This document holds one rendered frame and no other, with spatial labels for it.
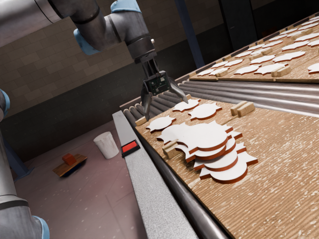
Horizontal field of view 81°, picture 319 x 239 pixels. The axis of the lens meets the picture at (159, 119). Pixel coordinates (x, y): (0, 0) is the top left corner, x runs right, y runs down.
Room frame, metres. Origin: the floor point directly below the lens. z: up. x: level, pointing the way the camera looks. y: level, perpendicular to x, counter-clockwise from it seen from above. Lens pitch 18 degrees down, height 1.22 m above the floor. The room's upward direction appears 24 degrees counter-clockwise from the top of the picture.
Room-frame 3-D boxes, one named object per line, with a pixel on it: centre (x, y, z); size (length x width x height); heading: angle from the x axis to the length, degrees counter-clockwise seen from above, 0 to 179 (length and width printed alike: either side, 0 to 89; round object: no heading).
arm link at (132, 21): (0.60, -0.03, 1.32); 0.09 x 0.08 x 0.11; 91
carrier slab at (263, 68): (0.97, -0.65, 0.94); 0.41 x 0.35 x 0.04; 10
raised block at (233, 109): (0.57, -0.26, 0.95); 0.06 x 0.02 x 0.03; 103
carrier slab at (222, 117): (0.73, -0.09, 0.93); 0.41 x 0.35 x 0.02; 13
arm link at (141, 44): (0.60, -0.04, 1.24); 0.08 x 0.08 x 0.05
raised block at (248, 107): (0.55, -0.27, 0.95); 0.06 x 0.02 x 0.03; 103
